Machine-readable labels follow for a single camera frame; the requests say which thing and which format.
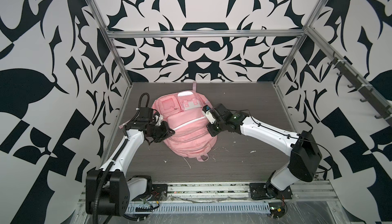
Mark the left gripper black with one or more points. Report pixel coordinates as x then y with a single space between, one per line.
165 132

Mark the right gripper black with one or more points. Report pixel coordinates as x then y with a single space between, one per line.
213 131

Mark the pink student backpack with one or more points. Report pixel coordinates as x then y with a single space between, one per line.
183 113

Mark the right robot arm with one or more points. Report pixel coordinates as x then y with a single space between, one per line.
304 153

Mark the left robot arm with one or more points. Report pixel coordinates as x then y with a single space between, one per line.
107 190

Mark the small green circuit board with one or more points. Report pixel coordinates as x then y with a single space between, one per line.
277 211

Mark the grey hook rack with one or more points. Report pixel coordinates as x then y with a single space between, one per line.
359 84

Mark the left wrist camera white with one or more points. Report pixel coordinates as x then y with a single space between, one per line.
159 119

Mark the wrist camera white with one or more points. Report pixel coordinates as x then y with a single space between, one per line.
159 119
207 113

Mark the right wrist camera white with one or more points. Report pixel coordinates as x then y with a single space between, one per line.
207 113

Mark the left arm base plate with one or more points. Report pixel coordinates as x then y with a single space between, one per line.
154 192

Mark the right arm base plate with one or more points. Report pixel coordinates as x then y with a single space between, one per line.
261 191

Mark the white vented cable duct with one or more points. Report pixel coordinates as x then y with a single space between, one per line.
202 208

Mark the aluminium frame crossbar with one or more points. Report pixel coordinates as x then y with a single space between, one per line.
204 33

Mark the aluminium front rail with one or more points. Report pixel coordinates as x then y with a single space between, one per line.
227 192

